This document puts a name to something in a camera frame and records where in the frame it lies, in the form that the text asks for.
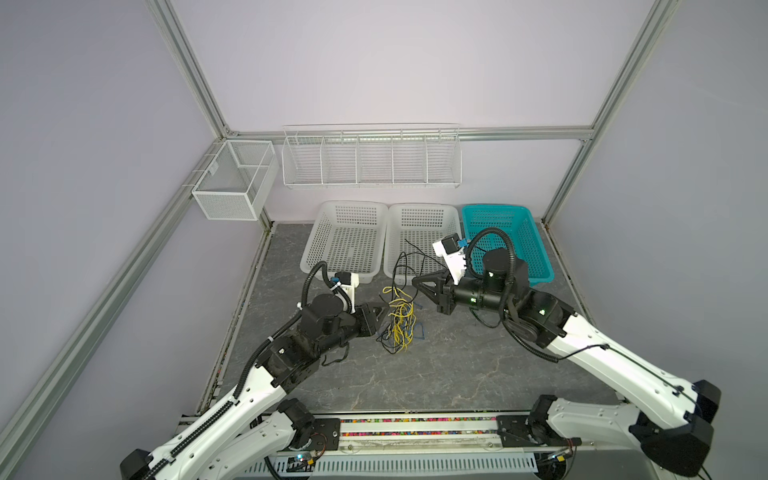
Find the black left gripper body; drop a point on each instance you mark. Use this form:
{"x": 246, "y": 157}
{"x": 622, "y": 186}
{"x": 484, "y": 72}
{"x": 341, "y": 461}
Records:
{"x": 364, "y": 323}

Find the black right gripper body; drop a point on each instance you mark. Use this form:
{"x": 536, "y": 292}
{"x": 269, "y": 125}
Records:
{"x": 468, "y": 296}

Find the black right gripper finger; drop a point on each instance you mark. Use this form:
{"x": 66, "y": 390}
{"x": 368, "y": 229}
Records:
{"x": 433, "y": 294}
{"x": 431, "y": 281}

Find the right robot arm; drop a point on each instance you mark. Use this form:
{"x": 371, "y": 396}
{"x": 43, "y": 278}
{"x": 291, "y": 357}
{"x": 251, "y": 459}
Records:
{"x": 666, "y": 417}

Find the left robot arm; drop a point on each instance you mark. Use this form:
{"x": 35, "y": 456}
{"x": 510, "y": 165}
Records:
{"x": 257, "y": 418}

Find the white plastic basket middle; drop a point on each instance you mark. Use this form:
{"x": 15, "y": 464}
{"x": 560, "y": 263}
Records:
{"x": 411, "y": 230}

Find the white plastic basket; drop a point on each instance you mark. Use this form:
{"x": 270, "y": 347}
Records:
{"x": 348, "y": 236}
{"x": 411, "y": 230}

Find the white plastic basket left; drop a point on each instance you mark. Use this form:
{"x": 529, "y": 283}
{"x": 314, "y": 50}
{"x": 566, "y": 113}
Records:
{"x": 348, "y": 236}

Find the teal plastic basket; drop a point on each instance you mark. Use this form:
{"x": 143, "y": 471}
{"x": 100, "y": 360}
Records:
{"x": 518, "y": 223}

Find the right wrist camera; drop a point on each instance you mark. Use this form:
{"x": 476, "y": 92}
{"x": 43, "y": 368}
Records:
{"x": 451, "y": 249}

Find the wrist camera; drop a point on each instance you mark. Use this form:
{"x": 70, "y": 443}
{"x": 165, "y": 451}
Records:
{"x": 451, "y": 249}
{"x": 348, "y": 283}

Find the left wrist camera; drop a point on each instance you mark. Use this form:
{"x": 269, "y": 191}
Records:
{"x": 348, "y": 283}

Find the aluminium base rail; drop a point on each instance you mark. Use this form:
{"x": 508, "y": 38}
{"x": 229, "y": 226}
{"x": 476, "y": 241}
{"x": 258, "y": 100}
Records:
{"x": 420, "y": 429}

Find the white wire wall shelf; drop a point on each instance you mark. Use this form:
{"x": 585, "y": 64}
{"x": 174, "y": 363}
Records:
{"x": 418, "y": 155}

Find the white vented cable duct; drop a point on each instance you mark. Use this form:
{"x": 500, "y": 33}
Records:
{"x": 403, "y": 466}

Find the white mesh wall box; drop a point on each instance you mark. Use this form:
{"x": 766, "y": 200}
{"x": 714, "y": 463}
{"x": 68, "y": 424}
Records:
{"x": 236, "y": 182}

